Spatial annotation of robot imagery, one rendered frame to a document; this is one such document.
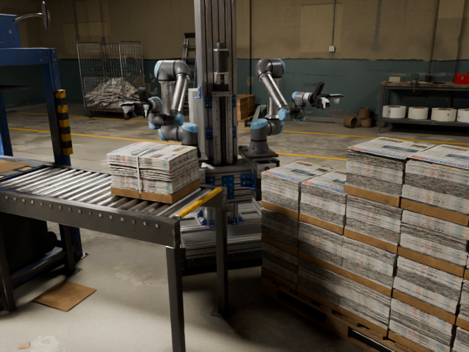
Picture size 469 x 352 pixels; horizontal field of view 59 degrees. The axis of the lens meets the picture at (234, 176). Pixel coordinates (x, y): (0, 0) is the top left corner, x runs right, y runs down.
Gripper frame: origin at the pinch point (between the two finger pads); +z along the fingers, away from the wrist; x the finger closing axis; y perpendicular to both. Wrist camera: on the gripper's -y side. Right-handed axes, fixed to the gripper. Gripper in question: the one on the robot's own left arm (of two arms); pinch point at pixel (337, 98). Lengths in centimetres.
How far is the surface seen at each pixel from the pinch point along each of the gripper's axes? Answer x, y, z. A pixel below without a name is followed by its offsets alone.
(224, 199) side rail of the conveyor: 85, 39, -12
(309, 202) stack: 52, 45, 20
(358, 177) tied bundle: 47, 24, 48
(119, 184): 132, 19, -37
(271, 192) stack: 54, 45, -7
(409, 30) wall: -560, 20, -267
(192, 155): 96, 11, -20
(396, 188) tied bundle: 46, 25, 68
